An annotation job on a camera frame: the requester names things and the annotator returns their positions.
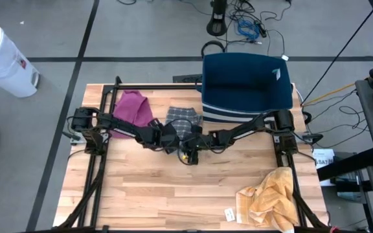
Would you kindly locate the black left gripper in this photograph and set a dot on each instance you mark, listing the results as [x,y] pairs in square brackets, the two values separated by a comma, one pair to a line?
[164,139]

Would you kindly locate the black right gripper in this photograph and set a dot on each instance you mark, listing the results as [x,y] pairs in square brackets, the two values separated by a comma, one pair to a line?
[207,141]

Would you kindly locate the grey white-checked towel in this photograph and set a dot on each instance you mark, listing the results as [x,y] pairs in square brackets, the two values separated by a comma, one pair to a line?
[183,115]

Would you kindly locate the magenta towel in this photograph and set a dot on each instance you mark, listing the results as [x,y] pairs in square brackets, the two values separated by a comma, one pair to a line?
[131,110]

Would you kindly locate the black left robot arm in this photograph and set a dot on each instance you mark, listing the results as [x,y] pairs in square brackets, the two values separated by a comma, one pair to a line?
[125,127]

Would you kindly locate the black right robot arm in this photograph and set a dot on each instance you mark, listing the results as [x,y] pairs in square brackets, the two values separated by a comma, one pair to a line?
[254,127]

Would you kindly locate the yellow checked towel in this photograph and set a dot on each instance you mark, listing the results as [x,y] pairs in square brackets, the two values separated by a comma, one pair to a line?
[267,200]

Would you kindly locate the navy white striped basket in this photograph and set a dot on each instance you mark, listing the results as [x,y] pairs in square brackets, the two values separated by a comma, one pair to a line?
[244,87]

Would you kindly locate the white paper tag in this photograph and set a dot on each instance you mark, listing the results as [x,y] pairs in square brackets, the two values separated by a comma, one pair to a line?
[229,214]

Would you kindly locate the green white basket tag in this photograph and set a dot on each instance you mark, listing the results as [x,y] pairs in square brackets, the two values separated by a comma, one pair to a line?
[276,73]

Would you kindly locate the black floor stand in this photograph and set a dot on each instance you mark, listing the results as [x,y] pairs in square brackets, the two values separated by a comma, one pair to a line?
[217,22]

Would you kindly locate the white power adapter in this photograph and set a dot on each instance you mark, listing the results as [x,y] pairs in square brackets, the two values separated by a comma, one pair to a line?
[285,57]

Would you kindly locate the white paper sheet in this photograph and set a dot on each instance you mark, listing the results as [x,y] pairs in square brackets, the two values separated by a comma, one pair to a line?
[324,160]

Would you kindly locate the black desk crossbar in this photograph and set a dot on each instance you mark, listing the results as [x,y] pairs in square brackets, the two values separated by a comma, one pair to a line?
[348,163]

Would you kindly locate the white trash bin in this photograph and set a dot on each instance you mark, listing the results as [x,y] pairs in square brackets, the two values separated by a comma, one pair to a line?
[2,61]

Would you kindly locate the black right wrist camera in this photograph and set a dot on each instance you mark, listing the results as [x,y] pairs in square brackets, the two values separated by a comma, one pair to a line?
[191,157]

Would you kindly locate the black table frame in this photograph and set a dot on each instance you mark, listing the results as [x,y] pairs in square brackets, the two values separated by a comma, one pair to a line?
[157,86]

